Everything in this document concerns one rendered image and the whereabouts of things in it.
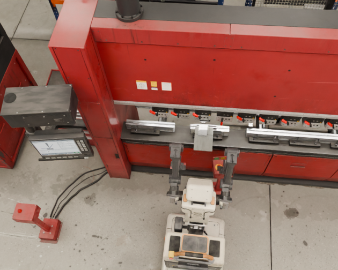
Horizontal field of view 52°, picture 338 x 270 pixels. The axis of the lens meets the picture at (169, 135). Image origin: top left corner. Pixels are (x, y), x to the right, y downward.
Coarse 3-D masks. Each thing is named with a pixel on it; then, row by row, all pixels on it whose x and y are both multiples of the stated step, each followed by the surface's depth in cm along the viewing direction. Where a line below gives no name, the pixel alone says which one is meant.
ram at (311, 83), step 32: (128, 64) 272; (160, 64) 268; (192, 64) 264; (224, 64) 260; (256, 64) 257; (288, 64) 253; (320, 64) 250; (128, 96) 310; (160, 96) 305; (192, 96) 300; (224, 96) 295; (256, 96) 291; (288, 96) 286; (320, 96) 282
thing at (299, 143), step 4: (292, 140) 347; (296, 140) 347; (300, 140) 347; (304, 140) 347; (292, 144) 345; (296, 144) 345; (300, 144) 345; (304, 144) 345; (308, 144) 344; (312, 144) 344
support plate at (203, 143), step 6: (198, 132) 344; (210, 132) 344; (198, 138) 341; (204, 138) 341; (210, 138) 341; (198, 144) 338; (204, 144) 338; (210, 144) 337; (198, 150) 335; (204, 150) 335; (210, 150) 334
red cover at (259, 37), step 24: (96, 24) 240; (120, 24) 239; (144, 24) 238; (168, 24) 237; (192, 24) 237; (216, 24) 236; (240, 24) 235; (240, 48) 242; (264, 48) 239; (288, 48) 237; (312, 48) 235; (336, 48) 232
